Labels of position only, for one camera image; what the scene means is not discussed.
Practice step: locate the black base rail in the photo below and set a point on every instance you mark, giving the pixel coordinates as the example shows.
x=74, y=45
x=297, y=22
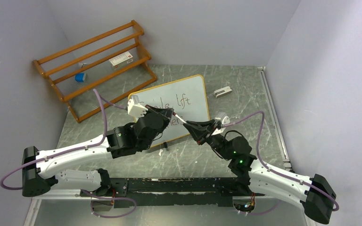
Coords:
x=179, y=191

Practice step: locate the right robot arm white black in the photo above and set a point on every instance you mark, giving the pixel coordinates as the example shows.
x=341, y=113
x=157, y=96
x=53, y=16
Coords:
x=314, y=195

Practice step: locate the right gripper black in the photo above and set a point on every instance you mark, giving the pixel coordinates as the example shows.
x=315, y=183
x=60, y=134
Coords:
x=199, y=132

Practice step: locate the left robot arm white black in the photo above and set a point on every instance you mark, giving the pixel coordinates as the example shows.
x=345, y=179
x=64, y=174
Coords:
x=51, y=169

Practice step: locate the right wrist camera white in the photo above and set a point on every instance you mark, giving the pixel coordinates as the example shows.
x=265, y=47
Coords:
x=223, y=118

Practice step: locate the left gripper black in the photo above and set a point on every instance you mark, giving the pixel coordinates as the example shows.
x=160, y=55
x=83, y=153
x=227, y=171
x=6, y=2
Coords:
x=166, y=114

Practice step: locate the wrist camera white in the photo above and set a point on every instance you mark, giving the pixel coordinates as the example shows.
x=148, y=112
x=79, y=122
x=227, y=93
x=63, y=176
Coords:
x=134, y=107
x=223, y=118

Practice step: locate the white whiteboard eraser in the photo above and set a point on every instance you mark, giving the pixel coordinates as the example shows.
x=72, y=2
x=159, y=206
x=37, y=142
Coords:
x=222, y=92

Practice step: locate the blue small object on rack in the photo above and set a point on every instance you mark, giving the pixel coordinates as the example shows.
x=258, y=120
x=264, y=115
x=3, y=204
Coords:
x=80, y=77

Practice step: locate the yellow framed whiteboard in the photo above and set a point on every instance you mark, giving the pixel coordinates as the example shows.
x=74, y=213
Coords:
x=186, y=96

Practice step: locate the aluminium frame rail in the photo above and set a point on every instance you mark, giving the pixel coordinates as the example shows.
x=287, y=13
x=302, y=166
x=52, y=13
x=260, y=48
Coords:
x=66, y=194

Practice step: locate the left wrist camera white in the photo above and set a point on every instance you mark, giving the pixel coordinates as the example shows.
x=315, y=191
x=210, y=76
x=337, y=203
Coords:
x=134, y=107

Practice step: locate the white brown whiteboard marker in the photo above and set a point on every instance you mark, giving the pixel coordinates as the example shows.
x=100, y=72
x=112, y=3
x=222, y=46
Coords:
x=180, y=119

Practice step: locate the white red box on rack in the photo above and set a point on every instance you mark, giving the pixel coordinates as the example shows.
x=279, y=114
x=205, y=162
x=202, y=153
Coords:
x=121, y=60

